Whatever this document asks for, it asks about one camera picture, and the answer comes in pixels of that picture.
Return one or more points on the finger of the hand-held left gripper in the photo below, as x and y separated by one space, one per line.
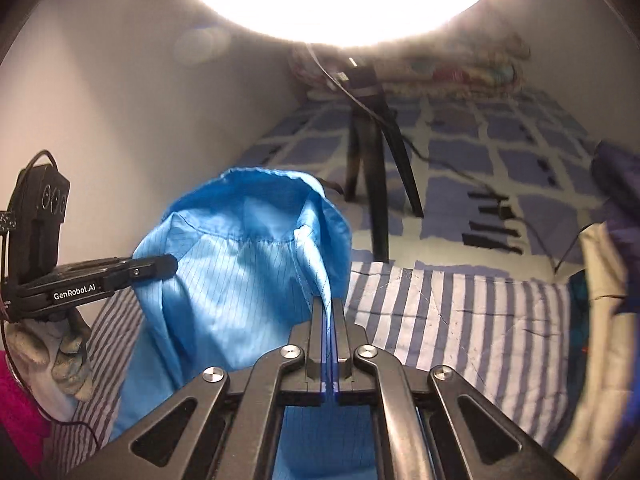
155 267

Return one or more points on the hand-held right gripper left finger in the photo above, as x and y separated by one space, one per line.
315 350

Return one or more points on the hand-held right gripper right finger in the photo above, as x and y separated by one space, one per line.
345 355

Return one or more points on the light blue garment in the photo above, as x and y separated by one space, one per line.
240 285

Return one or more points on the person's left hand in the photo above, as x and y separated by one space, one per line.
65 360

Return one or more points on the blue white striped blanket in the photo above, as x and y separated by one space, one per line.
450 320

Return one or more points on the pink cloth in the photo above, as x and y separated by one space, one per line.
20 410

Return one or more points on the black tripod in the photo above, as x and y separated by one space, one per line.
378 185

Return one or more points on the blue checked bed sheet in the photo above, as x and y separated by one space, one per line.
460 160

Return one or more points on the teal cloth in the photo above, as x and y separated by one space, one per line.
580 300

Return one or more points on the cream cloth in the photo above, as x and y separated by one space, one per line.
600 260

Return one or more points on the dark blue cloth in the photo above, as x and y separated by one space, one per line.
617 175

